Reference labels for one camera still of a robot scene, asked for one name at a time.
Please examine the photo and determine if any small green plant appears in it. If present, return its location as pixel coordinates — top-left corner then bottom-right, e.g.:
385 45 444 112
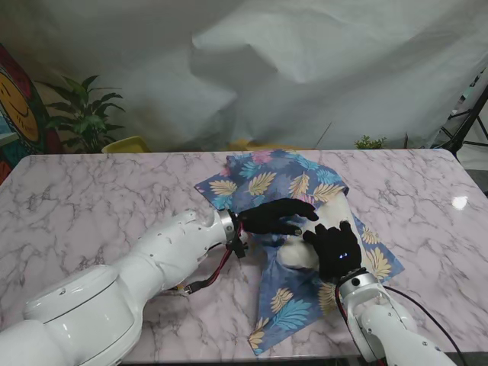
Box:
353 134 388 150

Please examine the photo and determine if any red black left arm cable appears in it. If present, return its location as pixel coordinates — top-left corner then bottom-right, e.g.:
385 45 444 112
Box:
167 228 249 297

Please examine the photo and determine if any mustard yellow fabric item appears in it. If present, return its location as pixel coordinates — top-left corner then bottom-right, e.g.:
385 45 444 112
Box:
224 139 306 150

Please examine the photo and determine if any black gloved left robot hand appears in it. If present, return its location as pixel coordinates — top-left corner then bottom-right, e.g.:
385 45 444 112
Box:
239 197 319 237

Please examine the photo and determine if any black tripod stand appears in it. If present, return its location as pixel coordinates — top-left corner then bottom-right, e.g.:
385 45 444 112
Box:
438 68 488 157

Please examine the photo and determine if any white pillow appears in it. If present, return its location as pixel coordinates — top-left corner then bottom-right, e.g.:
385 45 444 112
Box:
276 196 358 270

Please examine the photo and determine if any yellow plastic chair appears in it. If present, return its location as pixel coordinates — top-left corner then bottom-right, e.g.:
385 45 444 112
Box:
101 136 150 154

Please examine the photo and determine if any white backdrop sheet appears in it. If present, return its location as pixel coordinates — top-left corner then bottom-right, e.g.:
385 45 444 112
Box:
0 0 488 152

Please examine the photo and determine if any red black arm cable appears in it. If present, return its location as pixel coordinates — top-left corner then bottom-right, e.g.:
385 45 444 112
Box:
167 228 249 297
333 284 468 366

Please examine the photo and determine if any large green potted plant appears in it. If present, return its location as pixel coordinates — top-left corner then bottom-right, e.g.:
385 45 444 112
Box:
37 75 127 154

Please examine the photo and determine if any blue leaf print pillowcase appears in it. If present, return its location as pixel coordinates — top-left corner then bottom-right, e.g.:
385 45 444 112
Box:
194 148 406 356

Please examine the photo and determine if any colourful smiley painted board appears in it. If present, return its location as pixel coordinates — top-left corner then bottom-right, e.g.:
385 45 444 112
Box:
0 41 64 184

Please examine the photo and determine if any red black right arm cable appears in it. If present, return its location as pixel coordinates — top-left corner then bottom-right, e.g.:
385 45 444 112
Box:
333 284 468 366

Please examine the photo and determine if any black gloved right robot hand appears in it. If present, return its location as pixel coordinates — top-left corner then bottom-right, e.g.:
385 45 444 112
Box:
303 220 363 285

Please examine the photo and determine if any thin brown stick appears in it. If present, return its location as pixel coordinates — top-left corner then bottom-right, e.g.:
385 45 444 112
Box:
313 121 332 149

